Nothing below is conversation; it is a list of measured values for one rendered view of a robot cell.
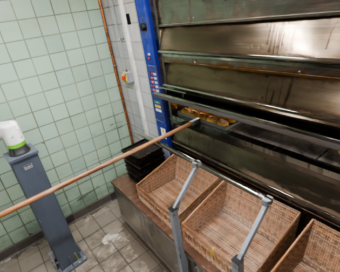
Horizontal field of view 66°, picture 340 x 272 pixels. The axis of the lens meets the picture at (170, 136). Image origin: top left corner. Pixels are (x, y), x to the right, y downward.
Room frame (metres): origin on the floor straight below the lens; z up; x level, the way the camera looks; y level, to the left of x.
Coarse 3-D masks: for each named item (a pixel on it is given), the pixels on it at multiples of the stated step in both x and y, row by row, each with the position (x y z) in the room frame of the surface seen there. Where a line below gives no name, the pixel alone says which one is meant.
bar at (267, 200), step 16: (160, 144) 1.61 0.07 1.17; (192, 160) 1.34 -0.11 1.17; (192, 176) 1.28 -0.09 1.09; (224, 176) 1.13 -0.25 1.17; (256, 192) 0.97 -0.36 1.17; (176, 208) 1.19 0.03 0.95; (176, 224) 1.18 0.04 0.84; (256, 224) 0.87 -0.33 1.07; (176, 240) 1.18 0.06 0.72; (240, 256) 0.81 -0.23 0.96
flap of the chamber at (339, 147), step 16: (160, 96) 1.94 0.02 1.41; (176, 96) 1.91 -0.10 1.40; (192, 96) 1.90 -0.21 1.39; (208, 112) 1.51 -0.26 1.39; (240, 112) 1.41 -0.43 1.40; (256, 112) 1.41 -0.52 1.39; (272, 128) 1.14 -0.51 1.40; (304, 128) 1.10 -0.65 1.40; (320, 128) 1.09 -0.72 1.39; (320, 144) 0.95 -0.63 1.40; (336, 144) 0.90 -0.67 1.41
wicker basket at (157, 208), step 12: (156, 168) 1.92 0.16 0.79; (180, 168) 1.97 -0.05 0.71; (192, 168) 1.86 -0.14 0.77; (144, 180) 1.84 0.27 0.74; (156, 180) 1.90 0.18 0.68; (168, 180) 1.97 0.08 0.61; (180, 180) 1.95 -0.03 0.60; (192, 180) 1.83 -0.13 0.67; (204, 180) 1.72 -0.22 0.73; (216, 180) 1.56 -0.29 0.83; (144, 192) 1.69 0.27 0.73; (156, 192) 1.85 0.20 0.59; (168, 192) 1.82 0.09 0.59; (192, 192) 1.77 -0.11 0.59; (204, 192) 1.49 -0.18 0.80; (156, 204) 1.55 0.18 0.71; (168, 204) 1.67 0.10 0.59; (180, 204) 1.65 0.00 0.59; (192, 204) 1.43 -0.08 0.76; (168, 216) 1.42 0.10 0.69; (180, 216) 1.38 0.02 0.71
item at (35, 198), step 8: (176, 128) 1.75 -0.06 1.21; (184, 128) 1.78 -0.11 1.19; (160, 136) 1.67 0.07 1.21; (168, 136) 1.70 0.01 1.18; (144, 144) 1.59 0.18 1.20; (152, 144) 1.62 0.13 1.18; (128, 152) 1.52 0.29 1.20; (112, 160) 1.46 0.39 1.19; (96, 168) 1.39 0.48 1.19; (80, 176) 1.34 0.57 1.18; (64, 184) 1.28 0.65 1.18; (48, 192) 1.23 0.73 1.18; (32, 200) 1.19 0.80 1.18; (8, 208) 1.14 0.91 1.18; (16, 208) 1.14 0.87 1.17; (0, 216) 1.10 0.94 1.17
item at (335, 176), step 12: (180, 120) 2.01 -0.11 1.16; (216, 132) 1.67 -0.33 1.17; (228, 132) 1.61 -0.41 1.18; (240, 144) 1.49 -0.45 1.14; (252, 144) 1.42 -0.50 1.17; (264, 144) 1.38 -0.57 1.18; (276, 156) 1.28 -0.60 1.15; (288, 156) 1.22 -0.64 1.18; (300, 156) 1.20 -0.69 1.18; (312, 168) 1.10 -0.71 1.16; (324, 168) 1.06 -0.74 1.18; (336, 168) 1.04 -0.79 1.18
